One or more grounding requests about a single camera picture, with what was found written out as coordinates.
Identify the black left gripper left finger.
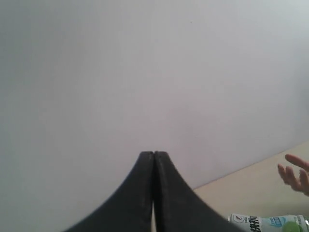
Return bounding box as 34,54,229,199
67,151,154,232

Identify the person's open bare hand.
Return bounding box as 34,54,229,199
277,154,309,197

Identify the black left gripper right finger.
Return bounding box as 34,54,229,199
153,151,241,232

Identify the green lime label bottle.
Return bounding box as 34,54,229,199
228,214,309,232

